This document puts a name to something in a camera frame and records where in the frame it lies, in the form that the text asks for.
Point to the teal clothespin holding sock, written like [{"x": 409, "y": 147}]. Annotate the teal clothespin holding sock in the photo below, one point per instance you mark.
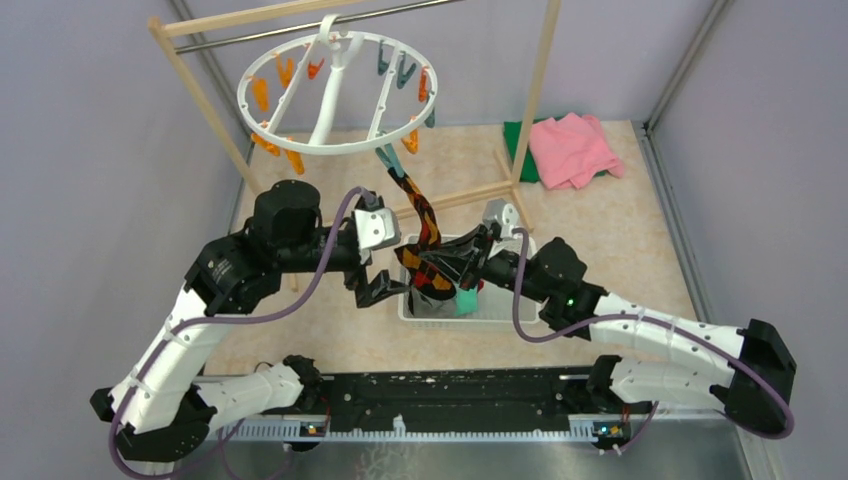
[{"x": 388, "y": 156}]

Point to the metal hanging rod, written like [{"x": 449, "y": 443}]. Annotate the metal hanging rod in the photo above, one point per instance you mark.
[{"x": 342, "y": 20}]

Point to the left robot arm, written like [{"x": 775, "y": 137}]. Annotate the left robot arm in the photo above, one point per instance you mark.
[{"x": 158, "y": 412}]

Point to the white round sock hanger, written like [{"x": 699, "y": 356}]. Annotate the white round sock hanger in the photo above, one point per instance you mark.
[{"x": 374, "y": 90}]

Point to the orange clothespin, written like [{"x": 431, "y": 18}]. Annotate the orange clothespin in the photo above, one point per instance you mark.
[
  {"x": 411, "y": 142},
  {"x": 295, "y": 160},
  {"x": 269, "y": 147}
]

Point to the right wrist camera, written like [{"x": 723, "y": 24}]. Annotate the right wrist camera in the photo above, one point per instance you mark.
[{"x": 502, "y": 217}]

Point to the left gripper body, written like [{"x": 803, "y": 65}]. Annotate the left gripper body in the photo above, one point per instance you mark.
[{"x": 355, "y": 271}]

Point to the teal sock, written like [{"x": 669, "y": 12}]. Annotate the teal sock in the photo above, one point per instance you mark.
[{"x": 466, "y": 301}]

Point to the pink cloth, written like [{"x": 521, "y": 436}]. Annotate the pink cloth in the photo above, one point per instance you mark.
[{"x": 571, "y": 151}]

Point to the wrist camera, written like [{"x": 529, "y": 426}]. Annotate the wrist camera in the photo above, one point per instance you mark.
[
  {"x": 502, "y": 217},
  {"x": 376, "y": 230}
]

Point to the white plastic basket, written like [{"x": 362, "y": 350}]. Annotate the white plastic basket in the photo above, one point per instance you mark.
[{"x": 491, "y": 312}]

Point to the wooden drying rack frame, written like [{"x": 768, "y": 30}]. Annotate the wooden drying rack frame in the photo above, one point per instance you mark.
[{"x": 165, "y": 35}]

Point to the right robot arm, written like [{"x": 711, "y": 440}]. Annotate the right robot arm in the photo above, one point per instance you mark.
[{"x": 745, "y": 373}]

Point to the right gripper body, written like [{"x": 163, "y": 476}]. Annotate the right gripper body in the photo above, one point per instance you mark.
[{"x": 479, "y": 263}]

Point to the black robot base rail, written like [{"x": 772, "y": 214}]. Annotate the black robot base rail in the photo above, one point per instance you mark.
[{"x": 512, "y": 404}]

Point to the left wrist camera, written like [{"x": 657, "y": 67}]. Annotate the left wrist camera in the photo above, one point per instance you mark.
[{"x": 376, "y": 230}]

